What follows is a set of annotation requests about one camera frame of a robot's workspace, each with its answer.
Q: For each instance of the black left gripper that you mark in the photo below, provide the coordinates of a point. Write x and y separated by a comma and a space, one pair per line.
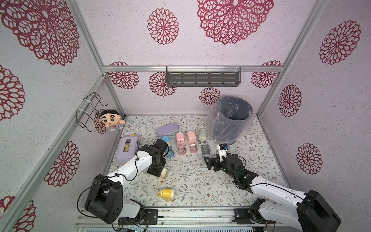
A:
157, 173

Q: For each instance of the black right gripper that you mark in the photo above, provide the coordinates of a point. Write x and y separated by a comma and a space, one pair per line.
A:
217, 162

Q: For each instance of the yellow pencil sharpener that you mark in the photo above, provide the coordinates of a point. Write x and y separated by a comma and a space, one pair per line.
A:
164, 173
167, 194

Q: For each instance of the clear sharpener shavings tray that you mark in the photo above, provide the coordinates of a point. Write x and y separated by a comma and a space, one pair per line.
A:
205, 149

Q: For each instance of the pink sharpener shavings tray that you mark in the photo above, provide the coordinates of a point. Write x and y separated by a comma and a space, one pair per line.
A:
193, 148

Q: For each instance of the green pencil sharpener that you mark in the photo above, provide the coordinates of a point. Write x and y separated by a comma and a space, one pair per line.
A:
202, 136

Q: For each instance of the blue pencil sharpener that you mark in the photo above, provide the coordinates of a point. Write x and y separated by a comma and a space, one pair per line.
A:
166, 138

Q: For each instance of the pink pencil sharpener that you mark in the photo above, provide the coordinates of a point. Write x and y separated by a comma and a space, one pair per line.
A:
180, 139
192, 139

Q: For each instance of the blue sharpener shavings tray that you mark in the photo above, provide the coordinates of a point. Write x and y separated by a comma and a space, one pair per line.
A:
170, 153

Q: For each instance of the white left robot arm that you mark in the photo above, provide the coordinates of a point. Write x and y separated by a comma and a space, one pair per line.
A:
105, 199

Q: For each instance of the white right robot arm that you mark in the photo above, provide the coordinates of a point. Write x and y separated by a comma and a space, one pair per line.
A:
304, 211

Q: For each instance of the purple pencil case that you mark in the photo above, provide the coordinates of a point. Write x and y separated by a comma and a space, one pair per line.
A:
167, 129

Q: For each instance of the purple tissue box holder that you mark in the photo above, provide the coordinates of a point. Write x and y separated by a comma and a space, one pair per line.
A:
127, 148

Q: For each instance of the clear plastic bin liner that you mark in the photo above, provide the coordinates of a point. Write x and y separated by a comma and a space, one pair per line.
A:
229, 124

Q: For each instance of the grey trash bin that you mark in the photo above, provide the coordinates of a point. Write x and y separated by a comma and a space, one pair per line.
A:
232, 119

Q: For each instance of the Shin-chan plush doll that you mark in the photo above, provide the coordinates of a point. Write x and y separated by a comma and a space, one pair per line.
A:
112, 120

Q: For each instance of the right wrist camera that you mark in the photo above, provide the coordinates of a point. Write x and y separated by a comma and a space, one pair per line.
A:
223, 151

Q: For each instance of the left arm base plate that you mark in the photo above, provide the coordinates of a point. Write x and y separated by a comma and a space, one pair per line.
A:
145, 217

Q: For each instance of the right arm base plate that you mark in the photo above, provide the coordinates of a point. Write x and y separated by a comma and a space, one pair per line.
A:
247, 216

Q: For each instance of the black wire wall basket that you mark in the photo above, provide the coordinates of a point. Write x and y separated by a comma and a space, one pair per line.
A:
83, 116

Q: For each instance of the grey wall shelf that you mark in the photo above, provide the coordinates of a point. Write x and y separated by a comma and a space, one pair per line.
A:
203, 78

